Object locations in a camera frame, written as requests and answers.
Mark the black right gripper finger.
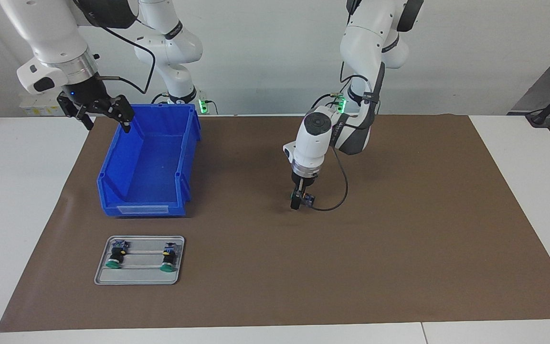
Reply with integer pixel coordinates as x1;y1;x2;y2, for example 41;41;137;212
57;93;95;131
107;95;136;134

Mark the green push button switch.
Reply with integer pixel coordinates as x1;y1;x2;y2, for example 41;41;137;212
105;238;130;269
289;190;315;207
159;242;182;273

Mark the white box with yellow labels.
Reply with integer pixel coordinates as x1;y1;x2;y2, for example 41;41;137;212
20;93;73;117

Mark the blue plastic storage bin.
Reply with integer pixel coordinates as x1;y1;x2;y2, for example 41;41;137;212
96;103;202;218

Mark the brown table mat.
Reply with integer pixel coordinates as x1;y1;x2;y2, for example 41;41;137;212
0;114;550;333

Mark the grey metal tray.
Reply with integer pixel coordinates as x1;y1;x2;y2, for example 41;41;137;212
94;236;185;286

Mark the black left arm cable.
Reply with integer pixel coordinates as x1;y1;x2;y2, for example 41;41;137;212
299;61;381;212

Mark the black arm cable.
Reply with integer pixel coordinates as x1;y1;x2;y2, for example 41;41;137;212
299;61;381;212
95;21;156;95

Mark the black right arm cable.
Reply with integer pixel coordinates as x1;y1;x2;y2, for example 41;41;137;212
95;21;156;95

